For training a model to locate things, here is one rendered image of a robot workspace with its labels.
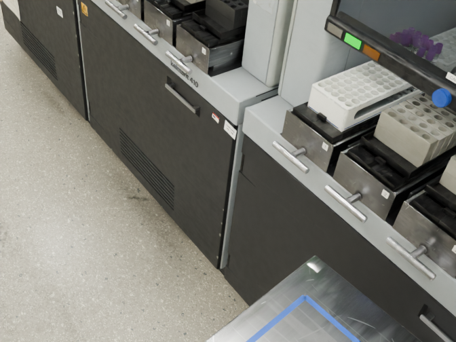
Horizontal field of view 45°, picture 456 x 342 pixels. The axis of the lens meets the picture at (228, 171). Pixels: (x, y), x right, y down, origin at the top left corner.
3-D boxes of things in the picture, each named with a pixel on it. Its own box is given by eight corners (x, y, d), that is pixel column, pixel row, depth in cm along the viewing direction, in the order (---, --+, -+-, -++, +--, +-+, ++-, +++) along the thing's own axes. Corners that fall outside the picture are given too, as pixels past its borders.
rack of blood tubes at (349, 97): (397, 70, 127) (405, 47, 123) (431, 91, 122) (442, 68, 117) (305, 109, 112) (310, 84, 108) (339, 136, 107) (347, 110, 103)
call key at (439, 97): (433, 99, 90) (439, 84, 88) (448, 108, 88) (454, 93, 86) (428, 102, 89) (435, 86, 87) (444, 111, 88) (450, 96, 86)
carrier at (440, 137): (435, 161, 101) (447, 136, 97) (429, 165, 100) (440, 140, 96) (387, 128, 107) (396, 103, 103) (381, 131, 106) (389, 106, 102)
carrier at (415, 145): (427, 165, 100) (438, 140, 96) (420, 169, 99) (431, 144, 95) (378, 131, 106) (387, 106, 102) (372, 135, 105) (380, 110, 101)
